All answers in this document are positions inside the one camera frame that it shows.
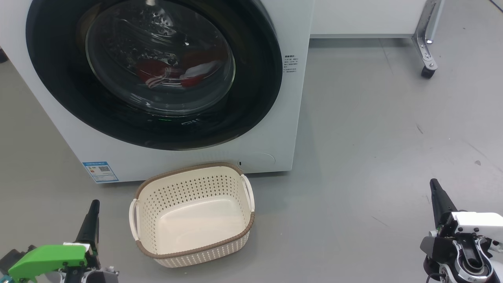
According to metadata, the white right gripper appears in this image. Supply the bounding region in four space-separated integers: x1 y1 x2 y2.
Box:
430 178 503 252

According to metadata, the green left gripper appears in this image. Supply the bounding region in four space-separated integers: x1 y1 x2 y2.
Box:
8 200 100 282

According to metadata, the red and white garment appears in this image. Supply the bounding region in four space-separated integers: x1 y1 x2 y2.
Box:
136 51 222 89

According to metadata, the transparent washing machine door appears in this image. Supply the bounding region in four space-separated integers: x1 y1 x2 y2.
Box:
26 0 283 151

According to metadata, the cream perforated laundry basket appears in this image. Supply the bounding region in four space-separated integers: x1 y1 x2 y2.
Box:
129 162 256 268

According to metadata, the white front-load washing machine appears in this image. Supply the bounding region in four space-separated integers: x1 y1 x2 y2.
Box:
0 0 315 184

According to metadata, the stainless steel washing machine drum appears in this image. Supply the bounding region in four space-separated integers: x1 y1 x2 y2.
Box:
86 0 236 115

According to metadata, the blue energy label sticker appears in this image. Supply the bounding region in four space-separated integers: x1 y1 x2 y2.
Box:
83 161 119 184

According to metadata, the white partition panel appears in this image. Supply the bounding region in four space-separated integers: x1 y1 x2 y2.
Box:
310 0 429 39

